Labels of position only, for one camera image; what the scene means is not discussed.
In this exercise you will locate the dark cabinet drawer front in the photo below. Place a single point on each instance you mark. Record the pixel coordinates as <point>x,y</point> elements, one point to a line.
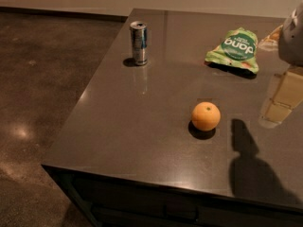
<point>114,202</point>

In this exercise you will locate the silver blue redbull can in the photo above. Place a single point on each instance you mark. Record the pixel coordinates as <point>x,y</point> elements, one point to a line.
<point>138,31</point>

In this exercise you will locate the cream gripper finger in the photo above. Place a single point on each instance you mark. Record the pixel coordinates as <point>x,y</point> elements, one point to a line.
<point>270,42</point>
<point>285,93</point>

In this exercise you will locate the orange fruit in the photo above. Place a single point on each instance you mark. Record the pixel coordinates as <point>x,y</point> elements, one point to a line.
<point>205,116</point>

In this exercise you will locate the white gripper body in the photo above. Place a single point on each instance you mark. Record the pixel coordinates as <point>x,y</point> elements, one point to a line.
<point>292,40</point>

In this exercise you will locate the green snack bag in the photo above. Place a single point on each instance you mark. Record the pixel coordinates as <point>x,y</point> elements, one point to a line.
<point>237,50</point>

